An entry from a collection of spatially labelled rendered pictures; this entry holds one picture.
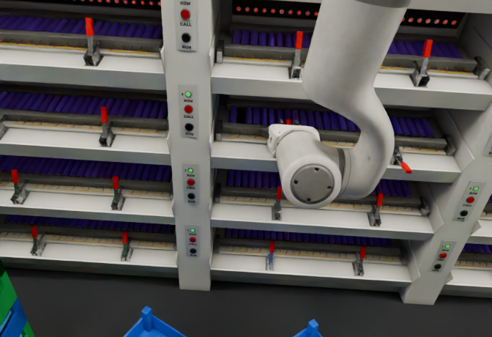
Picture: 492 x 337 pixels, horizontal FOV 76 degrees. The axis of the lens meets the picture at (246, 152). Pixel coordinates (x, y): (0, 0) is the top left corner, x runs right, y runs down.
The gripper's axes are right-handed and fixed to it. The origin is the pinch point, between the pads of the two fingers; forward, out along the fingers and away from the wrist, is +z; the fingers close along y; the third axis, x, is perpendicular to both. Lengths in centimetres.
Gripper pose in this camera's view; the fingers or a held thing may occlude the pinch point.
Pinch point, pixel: (288, 127)
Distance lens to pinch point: 74.7
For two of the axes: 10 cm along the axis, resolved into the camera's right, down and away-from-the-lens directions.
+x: 0.6, -9.4, -3.3
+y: 10.0, 0.6, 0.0
